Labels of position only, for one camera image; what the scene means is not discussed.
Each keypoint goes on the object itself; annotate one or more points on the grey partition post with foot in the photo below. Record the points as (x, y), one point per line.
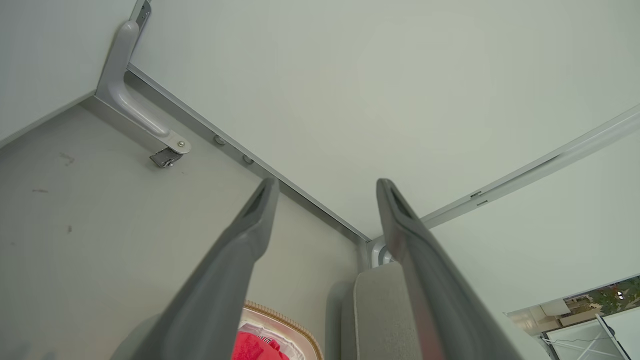
(125, 95)
(382, 252)

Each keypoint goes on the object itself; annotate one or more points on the white basket liner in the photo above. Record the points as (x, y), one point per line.
(280, 335)

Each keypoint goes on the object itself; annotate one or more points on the red shorts with white trim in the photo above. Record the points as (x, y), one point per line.
(252, 350)

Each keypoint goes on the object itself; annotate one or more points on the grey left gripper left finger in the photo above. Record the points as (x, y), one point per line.
(210, 300)

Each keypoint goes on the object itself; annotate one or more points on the round rail bolt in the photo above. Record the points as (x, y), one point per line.
(247, 159)
(220, 140)

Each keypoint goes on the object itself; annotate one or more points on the wicker laundry basket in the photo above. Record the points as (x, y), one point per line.
(295, 322)

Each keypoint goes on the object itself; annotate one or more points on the grey partition base rail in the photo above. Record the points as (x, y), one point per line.
(550, 162)
(200, 127)

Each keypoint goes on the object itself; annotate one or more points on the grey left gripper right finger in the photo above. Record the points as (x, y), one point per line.
(435, 300)

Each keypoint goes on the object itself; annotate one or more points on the grey fabric sofa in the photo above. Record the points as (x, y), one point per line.
(380, 315)

